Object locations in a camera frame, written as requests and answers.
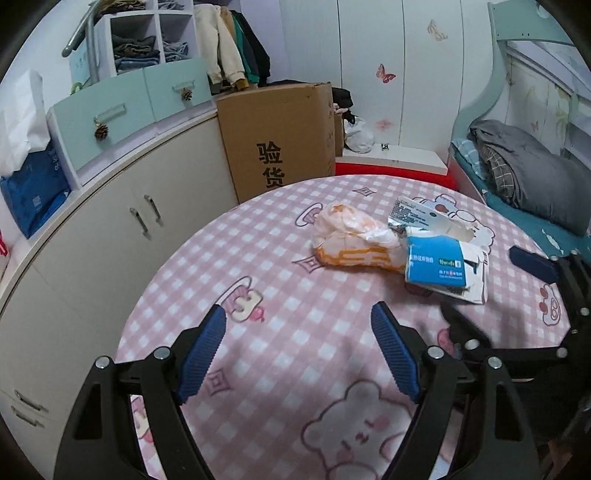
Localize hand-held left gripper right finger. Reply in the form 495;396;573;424
370;301;542;480

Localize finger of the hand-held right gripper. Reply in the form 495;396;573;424
509;246;591;325
440;302;579;371

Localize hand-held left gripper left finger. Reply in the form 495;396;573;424
54;304;228;480

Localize blue white medicine box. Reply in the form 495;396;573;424
403;229;491;306

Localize orange white plastic bag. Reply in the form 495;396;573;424
311;202;410;274

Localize white torn medicine box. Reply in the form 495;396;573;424
387;196;477;243

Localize teal quilted bed cover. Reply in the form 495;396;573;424
479;191;585;260

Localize grey quilt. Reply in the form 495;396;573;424
468;119;585;237

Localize pink checked printed tablecloth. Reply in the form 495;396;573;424
115;175;574;480

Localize blue checked pillowcase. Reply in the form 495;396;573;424
450;138;491;193

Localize white curved cabinet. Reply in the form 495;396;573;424
0;107;242;464

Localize red cloth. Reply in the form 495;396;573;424
334;161;463;191

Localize white platform step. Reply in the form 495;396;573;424
337;146;452;170

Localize large cardboard box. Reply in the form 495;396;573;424
215;82;337;205

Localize blue plastic bag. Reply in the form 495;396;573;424
0;138;73;240

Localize black clothing pile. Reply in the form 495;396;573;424
331;87;356;123

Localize teal drawer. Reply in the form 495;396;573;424
47;73;156;175
143;57;219;124

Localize white paper bag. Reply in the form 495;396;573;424
0;69;52;179

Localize folded blue clothes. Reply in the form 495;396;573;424
161;40;190;64

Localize folded jeans stack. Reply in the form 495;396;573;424
113;36;161;73

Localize green hanging garment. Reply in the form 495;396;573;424
230;11;260;87

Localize beige hanging jacket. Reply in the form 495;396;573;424
192;6;246;94

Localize black hanging jacket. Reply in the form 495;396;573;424
239;13;273;87

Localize white cubby shelf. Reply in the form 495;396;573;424
93;0;200;85

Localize curved metal pole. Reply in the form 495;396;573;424
62;0;105;80

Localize clothes pile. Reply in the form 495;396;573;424
94;0;147;15

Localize white bed rail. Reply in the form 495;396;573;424
503;39;591;168

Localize teal curved bed frame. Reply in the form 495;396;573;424
450;0;583;158

